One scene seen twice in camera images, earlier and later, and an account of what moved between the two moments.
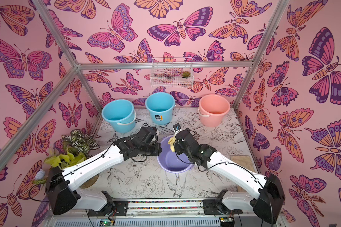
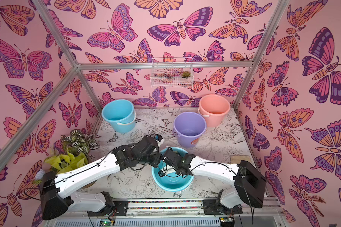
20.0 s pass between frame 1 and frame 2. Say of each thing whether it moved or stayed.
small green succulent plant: stayed
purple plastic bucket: moved
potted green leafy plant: stayed
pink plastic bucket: stayed
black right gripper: moved
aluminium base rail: stayed
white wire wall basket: stayed
